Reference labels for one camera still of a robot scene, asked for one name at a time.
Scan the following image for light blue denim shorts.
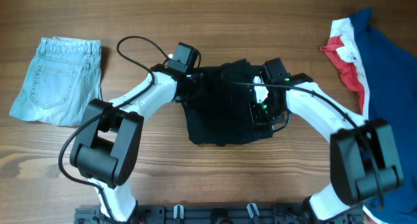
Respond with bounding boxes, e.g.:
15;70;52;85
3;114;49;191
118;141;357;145
9;36;102;126

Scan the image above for black shorts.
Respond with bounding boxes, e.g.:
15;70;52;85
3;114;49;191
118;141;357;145
182;59;273;147

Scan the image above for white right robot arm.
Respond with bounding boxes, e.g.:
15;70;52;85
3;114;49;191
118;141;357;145
247;74;404;223

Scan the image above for navy blue garment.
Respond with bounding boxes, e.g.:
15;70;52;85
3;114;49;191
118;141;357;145
349;8;416;223

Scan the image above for red and white garment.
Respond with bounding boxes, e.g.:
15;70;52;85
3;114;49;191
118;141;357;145
320;18;370;118

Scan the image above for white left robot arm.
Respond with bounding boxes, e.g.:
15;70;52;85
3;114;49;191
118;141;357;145
66;64;203;223

